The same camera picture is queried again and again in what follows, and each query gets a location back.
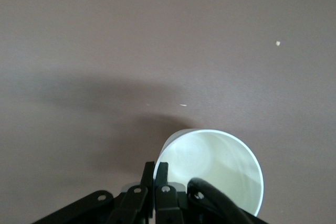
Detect white plastic cup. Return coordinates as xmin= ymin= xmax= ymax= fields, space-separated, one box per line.
xmin=156 ymin=128 xmax=264 ymax=217

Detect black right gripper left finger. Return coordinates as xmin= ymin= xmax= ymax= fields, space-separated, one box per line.
xmin=107 ymin=161 xmax=155 ymax=224

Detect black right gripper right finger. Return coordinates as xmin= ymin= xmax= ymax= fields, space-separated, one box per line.
xmin=154 ymin=161 xmax=185 ymax=224

